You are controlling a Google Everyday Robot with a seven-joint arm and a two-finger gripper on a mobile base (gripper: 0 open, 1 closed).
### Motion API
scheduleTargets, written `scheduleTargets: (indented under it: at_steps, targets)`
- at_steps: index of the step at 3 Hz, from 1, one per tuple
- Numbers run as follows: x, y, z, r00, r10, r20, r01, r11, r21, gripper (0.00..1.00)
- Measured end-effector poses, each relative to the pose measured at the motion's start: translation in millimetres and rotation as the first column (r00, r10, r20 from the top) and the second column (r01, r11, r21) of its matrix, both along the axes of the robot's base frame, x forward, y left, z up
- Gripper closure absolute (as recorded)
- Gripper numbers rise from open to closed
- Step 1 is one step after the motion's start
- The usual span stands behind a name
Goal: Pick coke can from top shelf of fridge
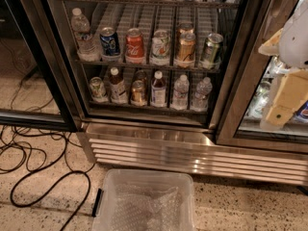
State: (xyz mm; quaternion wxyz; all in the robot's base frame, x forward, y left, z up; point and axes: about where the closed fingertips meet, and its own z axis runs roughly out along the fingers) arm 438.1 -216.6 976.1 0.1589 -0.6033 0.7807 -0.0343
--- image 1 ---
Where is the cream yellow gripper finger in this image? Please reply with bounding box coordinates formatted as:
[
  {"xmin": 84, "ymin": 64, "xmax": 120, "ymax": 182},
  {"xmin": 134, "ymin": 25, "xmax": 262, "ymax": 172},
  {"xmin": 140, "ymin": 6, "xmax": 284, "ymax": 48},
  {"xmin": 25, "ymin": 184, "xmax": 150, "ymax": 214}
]
[{"xmin": 265, "ymin": 106, "xmax": 294, "ymax": 127}]

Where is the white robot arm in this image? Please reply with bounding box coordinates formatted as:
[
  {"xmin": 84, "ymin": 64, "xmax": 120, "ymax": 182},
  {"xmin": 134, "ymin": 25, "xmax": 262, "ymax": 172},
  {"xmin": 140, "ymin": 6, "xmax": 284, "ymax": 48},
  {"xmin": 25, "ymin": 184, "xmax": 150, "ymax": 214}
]
[{"xmin": 258, "ymin": 0, "xmax": 308, "ymax": 131}]

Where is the right glass fridge door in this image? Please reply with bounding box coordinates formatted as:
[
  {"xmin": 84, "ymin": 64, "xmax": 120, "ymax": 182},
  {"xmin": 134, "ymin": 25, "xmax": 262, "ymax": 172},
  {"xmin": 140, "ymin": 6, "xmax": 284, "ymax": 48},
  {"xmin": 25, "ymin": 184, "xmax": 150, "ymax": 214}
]
[{"xmin": 217, "ymin": 0, "xmax": 308, "ymax": 153}]

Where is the clear water bottle bottom shelf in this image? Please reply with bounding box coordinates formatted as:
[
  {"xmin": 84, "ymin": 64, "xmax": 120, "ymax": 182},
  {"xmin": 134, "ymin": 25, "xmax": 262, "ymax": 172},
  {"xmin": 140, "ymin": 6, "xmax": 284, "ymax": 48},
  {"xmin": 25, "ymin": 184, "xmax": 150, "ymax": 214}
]
[{"xmin": 170, "ymin": 74, "xmax": 190, "ymax": 110}]

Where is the clear water bottle shelf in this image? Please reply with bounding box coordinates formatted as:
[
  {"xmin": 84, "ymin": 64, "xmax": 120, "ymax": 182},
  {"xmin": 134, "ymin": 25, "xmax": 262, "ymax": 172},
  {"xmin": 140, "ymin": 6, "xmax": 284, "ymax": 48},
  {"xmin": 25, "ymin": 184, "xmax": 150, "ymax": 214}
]
[
  {"xmin": 170, "ymin": 74, "xmax": 190, "ymax": 110},
  {"xmin": 71, "ymin": 8, "xmax": 100, "ymax": 62}
]

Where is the gold orange soda can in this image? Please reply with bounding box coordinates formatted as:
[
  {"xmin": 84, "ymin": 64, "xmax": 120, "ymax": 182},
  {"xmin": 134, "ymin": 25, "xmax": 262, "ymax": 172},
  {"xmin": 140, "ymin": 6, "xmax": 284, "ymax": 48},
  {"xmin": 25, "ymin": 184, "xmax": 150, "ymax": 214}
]
[{"xmin": 175, "ymin": 32, "xmax": 195, "ymax": 68}]

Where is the rear gold soda can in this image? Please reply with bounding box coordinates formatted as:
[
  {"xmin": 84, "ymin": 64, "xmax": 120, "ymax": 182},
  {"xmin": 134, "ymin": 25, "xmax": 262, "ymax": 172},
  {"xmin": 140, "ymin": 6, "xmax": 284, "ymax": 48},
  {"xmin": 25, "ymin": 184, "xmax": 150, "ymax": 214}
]
[{"xmin": 176, "ymin": 22, "xmax": 194, "ymax": 36}]

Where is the white green soda can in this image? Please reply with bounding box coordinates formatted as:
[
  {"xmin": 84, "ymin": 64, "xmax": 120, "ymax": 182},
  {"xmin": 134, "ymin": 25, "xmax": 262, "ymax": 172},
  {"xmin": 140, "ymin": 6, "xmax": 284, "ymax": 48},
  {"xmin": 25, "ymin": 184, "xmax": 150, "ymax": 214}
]
[{"xmin": 150, "ymin": 30, "xmax": 170, "ymax": 65}]

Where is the gold can bottom shelf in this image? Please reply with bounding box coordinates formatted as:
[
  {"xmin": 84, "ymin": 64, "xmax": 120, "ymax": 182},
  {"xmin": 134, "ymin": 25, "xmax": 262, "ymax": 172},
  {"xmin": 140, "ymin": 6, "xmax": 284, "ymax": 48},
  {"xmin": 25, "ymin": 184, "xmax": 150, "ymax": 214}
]
[{"xmin": 131, "ymin": 80, "xmax": 147, "ymax": 106}]

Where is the stainless steel fridge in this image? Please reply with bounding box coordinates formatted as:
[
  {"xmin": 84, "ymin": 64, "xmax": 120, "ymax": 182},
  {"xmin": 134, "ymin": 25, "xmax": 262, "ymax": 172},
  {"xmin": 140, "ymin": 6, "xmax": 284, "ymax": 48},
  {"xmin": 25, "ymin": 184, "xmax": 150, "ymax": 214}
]
[{"xmin": 40, "ymin": 0, "xmax": 308, "ymax": 185}]

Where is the red coca cola can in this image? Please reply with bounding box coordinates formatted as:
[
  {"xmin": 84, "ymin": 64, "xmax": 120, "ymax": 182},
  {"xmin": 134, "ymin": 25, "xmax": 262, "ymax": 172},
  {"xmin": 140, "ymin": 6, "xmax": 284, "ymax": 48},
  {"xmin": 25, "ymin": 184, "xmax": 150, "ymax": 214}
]
[{"xmin": 125, "ymin": 28, "xmax": 144, "ymax": 64}]

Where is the green white can bottom shelf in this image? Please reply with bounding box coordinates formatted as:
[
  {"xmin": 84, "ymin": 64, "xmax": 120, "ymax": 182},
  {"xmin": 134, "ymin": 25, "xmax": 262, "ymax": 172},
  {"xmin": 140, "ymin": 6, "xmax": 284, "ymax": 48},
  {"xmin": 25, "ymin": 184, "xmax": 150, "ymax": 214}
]
[{"xmin": 90, "ymin": 77, "xmax": 108, "ymax": 103}]

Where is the blue pepsi can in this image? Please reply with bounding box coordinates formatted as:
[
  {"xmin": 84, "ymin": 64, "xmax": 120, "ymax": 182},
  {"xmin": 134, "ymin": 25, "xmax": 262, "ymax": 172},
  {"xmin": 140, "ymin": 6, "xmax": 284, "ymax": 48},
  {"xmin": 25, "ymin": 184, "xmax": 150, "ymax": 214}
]
[{"xmin": 100, "ymin": 27, "xmax": 120, "ymax": 56}]

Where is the clear water bottle middle shelf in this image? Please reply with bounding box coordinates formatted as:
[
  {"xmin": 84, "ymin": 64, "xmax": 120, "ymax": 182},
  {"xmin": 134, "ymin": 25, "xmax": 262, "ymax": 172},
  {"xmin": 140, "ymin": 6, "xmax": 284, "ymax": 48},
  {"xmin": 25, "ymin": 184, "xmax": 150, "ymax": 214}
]
[{"xmin": 71, "ymin": 8, "xmax": 100, "ymax": 62}]

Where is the open glass fridge door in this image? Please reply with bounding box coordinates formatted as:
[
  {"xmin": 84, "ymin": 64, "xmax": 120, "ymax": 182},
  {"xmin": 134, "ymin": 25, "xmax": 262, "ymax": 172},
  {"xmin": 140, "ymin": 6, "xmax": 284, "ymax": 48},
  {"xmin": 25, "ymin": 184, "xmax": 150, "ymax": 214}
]
[{"xmin": 0, "ymin": 0, "xmax": 80, "ymax": 132}]

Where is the clear water bottle bottom right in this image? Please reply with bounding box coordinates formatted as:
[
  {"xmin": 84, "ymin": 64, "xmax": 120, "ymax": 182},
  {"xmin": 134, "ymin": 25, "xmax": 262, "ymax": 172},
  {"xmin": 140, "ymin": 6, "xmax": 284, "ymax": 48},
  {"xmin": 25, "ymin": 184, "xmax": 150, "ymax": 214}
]
[{"xmin": 191, "ymin": 77, "xmax": 213, "ymax": 112}]

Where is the dark juice bottle white label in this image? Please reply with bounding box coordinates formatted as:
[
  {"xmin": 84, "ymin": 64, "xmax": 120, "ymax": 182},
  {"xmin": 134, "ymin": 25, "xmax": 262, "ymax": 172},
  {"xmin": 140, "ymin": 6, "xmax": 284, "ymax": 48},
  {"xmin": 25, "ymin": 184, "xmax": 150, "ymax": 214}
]
[{"xmin": 151, "ymin": 70, "xmax": 167, "ymax": 107}]

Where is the brown tea bottle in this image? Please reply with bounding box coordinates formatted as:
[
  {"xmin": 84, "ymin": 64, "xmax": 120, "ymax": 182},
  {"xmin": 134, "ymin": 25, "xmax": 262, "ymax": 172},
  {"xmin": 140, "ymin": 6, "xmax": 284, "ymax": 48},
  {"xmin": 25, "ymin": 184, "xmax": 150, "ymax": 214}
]
[{"xmin": 109, "ymin": 67, "xmax": 128, "ymax": 104}]

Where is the clear plastic bin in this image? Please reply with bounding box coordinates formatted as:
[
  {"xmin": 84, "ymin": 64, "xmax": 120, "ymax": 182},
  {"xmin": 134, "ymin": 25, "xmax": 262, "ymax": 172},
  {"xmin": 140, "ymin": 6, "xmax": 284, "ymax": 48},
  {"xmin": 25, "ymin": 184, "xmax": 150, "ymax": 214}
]
[{"xmin": 91, "ymin": 169, "xmax": 196, "ymax": 231}]

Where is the bubble wrap sheet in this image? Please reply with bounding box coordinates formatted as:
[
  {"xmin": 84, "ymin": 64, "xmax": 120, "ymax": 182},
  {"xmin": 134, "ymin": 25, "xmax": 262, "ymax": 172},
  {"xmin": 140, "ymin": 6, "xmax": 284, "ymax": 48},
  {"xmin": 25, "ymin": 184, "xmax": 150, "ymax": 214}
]
[{"xmin": 111, "ymin": 184, "xmax": 182, "ymax": 231}]

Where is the black cable on floor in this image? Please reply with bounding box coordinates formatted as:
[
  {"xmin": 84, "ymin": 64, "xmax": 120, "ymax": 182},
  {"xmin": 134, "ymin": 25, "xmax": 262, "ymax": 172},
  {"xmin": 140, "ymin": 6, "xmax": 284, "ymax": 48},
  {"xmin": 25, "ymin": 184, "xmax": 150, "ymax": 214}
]
[{"xmin": 0, "ymin": 38, "xmax": 96, "ymax": 231}]

